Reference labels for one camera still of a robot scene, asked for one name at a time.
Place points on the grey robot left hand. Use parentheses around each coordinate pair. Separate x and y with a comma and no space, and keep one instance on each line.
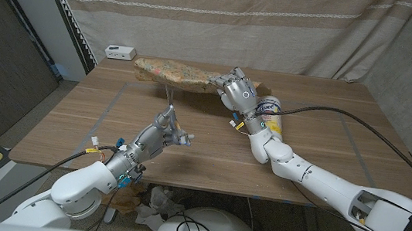
(148,142)

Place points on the perforated metal rail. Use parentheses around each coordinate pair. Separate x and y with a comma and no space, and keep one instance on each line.
(69,22)

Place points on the crumpled white paper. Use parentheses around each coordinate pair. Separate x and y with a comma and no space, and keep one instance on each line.
(161,200)

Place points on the floral patterned cloth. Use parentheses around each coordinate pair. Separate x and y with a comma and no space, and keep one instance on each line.
(175,74)

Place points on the grey scissors with tan grips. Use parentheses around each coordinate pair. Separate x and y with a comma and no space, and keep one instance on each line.
(169,96)

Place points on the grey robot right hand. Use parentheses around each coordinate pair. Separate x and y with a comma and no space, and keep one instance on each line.
(241,96)

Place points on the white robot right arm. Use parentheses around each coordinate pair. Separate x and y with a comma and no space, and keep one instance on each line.
(319,179)

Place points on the beige striped curtain backdrop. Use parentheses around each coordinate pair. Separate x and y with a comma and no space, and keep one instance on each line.
(240,18)

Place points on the white yellow wipes canister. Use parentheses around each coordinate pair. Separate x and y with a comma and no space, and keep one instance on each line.
(273,117)

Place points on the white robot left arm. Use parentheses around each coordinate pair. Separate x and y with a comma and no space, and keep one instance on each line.
(72,193)

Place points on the white power strip box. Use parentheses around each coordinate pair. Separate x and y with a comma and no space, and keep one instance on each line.
(120,52)

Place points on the crumpled brown paper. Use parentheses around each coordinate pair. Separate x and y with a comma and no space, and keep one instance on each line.
(124,199)

